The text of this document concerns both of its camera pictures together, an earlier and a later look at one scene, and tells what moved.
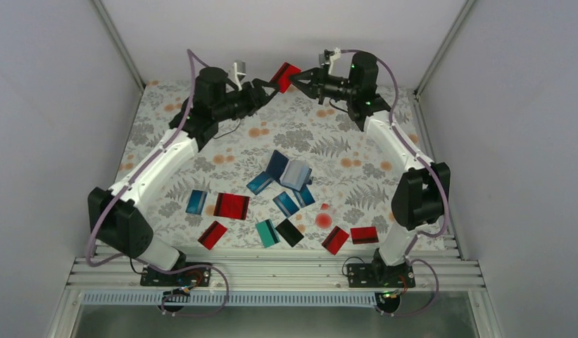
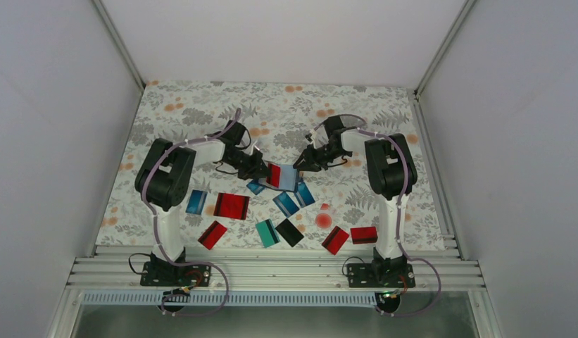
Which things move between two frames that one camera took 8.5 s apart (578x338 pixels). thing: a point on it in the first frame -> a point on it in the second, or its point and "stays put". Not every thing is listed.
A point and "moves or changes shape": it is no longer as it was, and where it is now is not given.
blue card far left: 196,202 stays put
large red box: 230,206 stays put
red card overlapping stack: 235,206 stays put
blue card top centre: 260,182 stays put
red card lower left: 211,235 stays put
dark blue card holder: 289,174 moves or changes shape
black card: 289,232 stays put
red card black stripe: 282,76 -> 274,174
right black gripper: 315,87 -> 310,161
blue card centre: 286,203 stays put
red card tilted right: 335,240 stays put
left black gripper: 253,104 -> 253,171
